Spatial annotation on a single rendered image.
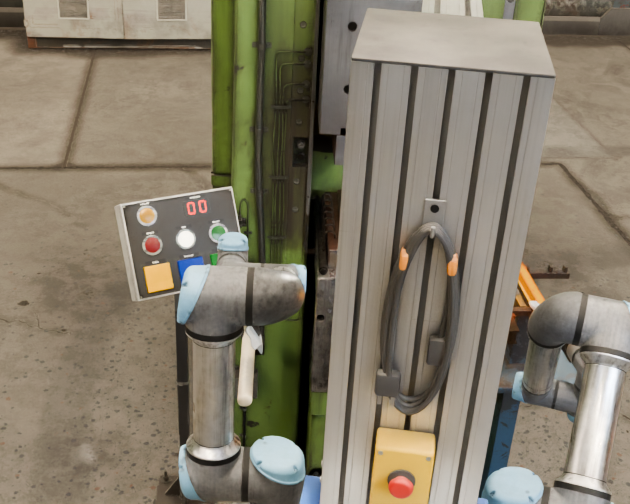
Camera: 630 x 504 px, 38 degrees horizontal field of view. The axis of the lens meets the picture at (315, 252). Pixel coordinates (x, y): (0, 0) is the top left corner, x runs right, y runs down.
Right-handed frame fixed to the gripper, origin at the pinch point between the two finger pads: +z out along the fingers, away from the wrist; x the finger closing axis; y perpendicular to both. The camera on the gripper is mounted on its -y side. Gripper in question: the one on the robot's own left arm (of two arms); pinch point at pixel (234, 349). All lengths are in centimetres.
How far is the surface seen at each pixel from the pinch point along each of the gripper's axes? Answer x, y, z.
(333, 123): 18, -52, -46
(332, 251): 20, -52, -4
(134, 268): -32.6, -18.2, -10.6
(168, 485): -32, -40, 92
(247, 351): -4.0, -39.8, 29.3
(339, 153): 20, -52, -37
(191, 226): -19.6, -32.3, -18.2
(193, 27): -151, -549, 74
